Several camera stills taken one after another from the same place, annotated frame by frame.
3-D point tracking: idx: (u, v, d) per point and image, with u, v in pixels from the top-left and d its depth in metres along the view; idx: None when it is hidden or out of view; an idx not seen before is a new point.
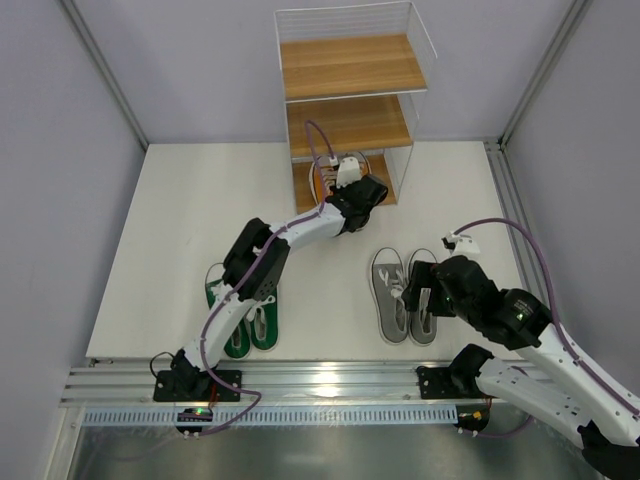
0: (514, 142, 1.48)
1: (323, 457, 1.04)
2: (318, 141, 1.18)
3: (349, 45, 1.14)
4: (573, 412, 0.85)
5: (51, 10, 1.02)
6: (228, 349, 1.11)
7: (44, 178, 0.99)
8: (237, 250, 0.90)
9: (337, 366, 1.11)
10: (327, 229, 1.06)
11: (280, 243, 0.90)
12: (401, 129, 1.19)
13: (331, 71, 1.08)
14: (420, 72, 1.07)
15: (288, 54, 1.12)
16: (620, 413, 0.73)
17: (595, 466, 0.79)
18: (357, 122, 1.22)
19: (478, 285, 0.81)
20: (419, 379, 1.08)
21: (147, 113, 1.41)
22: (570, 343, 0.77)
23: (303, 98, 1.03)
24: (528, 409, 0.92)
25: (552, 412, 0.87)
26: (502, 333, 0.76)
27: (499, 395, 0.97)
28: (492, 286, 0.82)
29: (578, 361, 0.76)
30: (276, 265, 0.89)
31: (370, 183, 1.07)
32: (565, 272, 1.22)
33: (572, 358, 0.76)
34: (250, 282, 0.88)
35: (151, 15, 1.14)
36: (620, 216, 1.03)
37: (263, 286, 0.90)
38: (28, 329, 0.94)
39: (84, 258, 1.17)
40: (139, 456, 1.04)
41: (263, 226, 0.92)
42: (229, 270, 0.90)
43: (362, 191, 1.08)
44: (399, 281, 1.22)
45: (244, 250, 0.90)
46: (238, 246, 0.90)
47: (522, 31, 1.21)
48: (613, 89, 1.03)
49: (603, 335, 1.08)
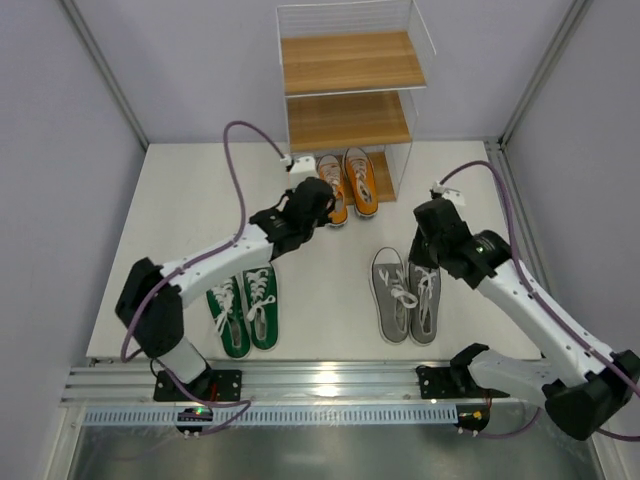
0: (514, 142, 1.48)
1: (324, 457, 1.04)
2: (319, 137, 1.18)
3: (349, 42, 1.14)
4: (542, 375, 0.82)
5: (51, 10, 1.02)
6: (228, 349, 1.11)
7: (43, 178, 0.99)
8: (126, 299, 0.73)
9: (337, 366, 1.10)
10: (257, 256, 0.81)
11: (169, 293, 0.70)
12: (402, 126, 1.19)
13: (331, 68, 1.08)
14: (420, 69, 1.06)
15: (288, 50, 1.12)
16: (571, 348, 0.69)
17: (557, 422, 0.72)
18: (357, 119, 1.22)
19: (449, 225, 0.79)
20: (419, 379, 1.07)
21: (147, 112, 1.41)
22: (528, 279, 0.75)
23: (302, 92, 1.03)
24: (507, 385, 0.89)
25: (525, 378, 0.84)
26: (461, 267, 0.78)
27: (487, 383, 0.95)
28: (464, 226, 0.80)
29: (532, 293, 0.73)
30: (169, 319, 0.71)
31: (312, 189, 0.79)
32: (566, 273, 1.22)
33: (527, 290, 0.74)
34: (147, 337, 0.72)
35: (151, 14, 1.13)
36: (619, 216, 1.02)
37: (161, 338, 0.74)
38: (27, 330, 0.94)
39: (84, 258, 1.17)
40: (140, 456, 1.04)
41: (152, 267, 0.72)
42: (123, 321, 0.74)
43: (299, 203, 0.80)
44: (400, 281, 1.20)
45: (131, 301, 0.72)
46: (125, 295, 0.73)
47: (523, 30, 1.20)
48: (613, 89, 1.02)
49: (603, 336, 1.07)
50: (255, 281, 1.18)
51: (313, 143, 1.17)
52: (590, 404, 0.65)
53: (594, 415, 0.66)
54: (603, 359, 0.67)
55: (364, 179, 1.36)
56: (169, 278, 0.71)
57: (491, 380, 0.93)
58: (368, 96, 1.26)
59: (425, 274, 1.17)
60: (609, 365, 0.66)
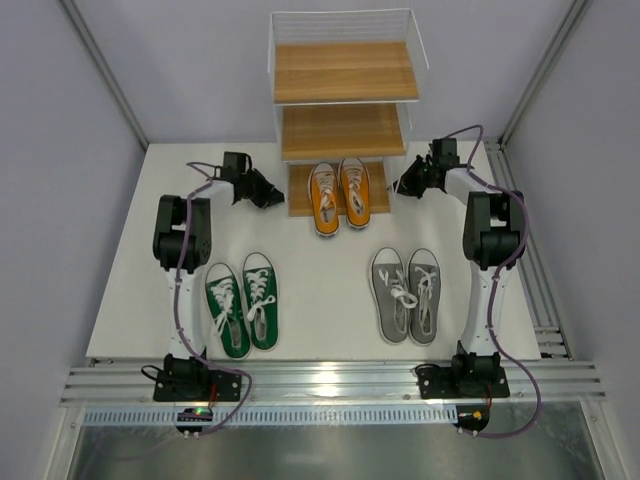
0: (514, 142, 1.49)
1: (323, 457, 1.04)
2: (310, 146, 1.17)
3: (344, 52, 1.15)
4: (493, 275, 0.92)
5: (51, 11, 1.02)
6: (228, 349, 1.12)
7: (41, 178, 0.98)
8: (162, 228, 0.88)
9: (337, 366, 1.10)
10: (224, 196, 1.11)
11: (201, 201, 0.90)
12: (394, 138, 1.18)
13: (322, 77, 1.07)
14: (413, 82, 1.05)
15: (282, 58, 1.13)
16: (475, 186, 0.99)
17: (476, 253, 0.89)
18: (347, 130, 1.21)
19: (447, 154, 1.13)
20: (419, 378, 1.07)
21: (147, 113, 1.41)
22: (469, 168, 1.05)
23: (291, 101, 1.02)
24: (479, 312, 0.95)
25: (477, 283, 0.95)
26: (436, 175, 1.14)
27: (468, 336, 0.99)
28: (452, 157, 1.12)
29: (468, 169, 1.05)
30: (206, 224, 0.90)
31: (231, 155, 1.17)
32: (566, 271, 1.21)
33: (466, 168, 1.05)
34: (192, 251, 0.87)
35: (150, 15, 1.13)
36: (617, 217, 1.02)
37: (204, 247, 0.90)
38: (27, 329, 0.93)
39: (84, 257, 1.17)
40: (139, 456, 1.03)
41: (174, 198, 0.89)
42: (164, 252, 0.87)
43: (229, 166, 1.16)
44: (399, 281, 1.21)
45: (168, 227, 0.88)
46: (162, 226, 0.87)
47: (522, 31, 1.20)
48: (613, 88, 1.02)
49: (602, 335, 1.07)
50: (256, 281, 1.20)
51: (305, 152, 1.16)
52: (471, 204, 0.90)
53: (480, 214, 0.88)
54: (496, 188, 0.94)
55: (358, 190, 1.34)
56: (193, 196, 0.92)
57: (469, 329, 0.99)
58: (364, 106, 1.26)
59: (425, 275, 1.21)
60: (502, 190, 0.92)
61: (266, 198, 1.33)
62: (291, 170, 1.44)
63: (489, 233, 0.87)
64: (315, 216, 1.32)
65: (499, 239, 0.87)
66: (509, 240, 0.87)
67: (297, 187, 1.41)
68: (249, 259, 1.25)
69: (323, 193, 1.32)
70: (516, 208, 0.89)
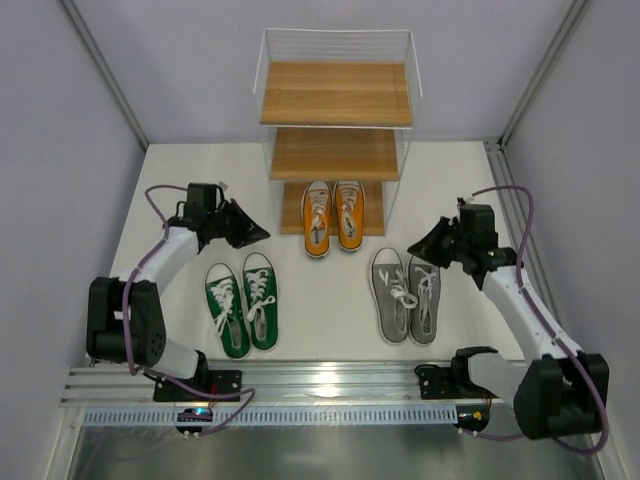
0: (514, 142, 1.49)
1: (323, 457, 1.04)
2: (301, 166, 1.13)
3: (339, 71, 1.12)
4: None
5: (52, 12, 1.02)
6: (228, 349, 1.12)
7: (42, 178, 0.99)
8: (97, 325, 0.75)
9: (337, 366, 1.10)
10: (186, 250, 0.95)
11: (139, 285, 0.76)
12: (389, 163, 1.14)
13: (313, 98, 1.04)
14: (407, 108, 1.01)
15: (274, 75, 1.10)
16: (538, 332, 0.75)
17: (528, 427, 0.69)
18: (339, 150, 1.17)
19: (482, 232, 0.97)
20: (419, 379, 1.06)
21: (147, 113, 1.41)
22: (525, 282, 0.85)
23: (277, 123, 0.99)
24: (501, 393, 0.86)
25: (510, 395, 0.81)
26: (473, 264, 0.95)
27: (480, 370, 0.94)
28: (493, 237, 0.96)
29: (522, 287, 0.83)
30: (152, 313, 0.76)
31: (199, 188, 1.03)
32: (566, 272, 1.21)
33: (518, 285, 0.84)
34: (136, 349, 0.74)
35: (150, 16, 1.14)
36: (617, 217, 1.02)
37: (152, 342, 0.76)
38: (27, 329, 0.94)
39: (84, 257, 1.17)
40: (139, 456, 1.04)
41: (111, 280, 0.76)
42: (106, 353, 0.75)
43: (195, 201, 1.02)
44: (400, 281, 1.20)
45: (104, 322, 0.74)
46: (94, 322, 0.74)
47: (522, 31, 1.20)
48: (612, 87, 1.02)
49: (603, 336, 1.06)
50: (256, 281, 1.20)
51: (295, 172, 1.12)
52: (539, 380, 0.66)
53: (546, 397, 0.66)
54: (565, 350, 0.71)
55: (351, 212, 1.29)
56: (133, 276, 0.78)
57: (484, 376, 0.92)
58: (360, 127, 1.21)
59: (425, 275, 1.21)
60: (571, 354, 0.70)
61: (241, 238, 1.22)
62: (285, 187, 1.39)
63: (558, 412, 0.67)
64: (307, 236, 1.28)
65: (573, 419, 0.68)
66: (584, 419, 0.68)
67: (291, 204, 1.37)
68: (249, 259, 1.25)
69: (315, 213, 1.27)
70: (588, 389, 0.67)
